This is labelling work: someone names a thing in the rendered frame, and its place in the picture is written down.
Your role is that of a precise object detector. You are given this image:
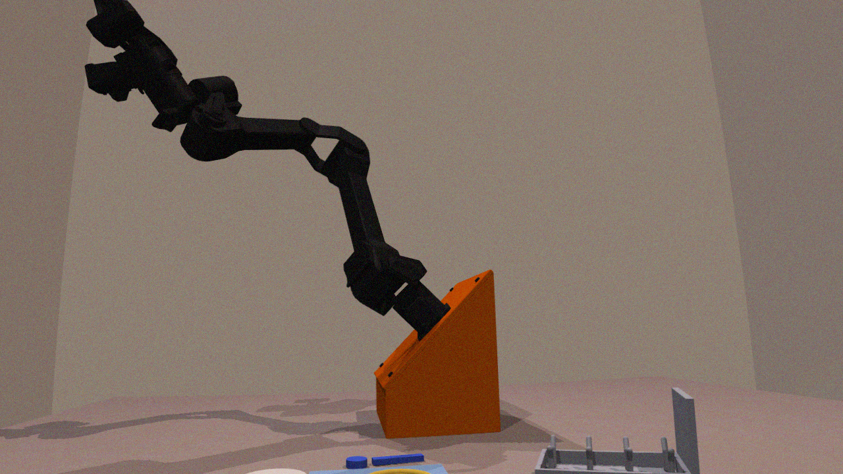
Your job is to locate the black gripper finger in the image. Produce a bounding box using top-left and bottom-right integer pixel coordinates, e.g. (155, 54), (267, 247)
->
(135, 26), (166, 46)
(94, 0), (122, 15)

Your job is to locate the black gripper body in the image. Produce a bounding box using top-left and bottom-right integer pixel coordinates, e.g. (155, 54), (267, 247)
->
(86, 0), (182, 95)

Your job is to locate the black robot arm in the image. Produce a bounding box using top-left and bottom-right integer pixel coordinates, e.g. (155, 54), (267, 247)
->
(84, 53), (451, 340)

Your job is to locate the grey dish rack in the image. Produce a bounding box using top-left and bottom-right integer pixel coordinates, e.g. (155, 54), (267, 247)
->
(535, 388), (700, 474)

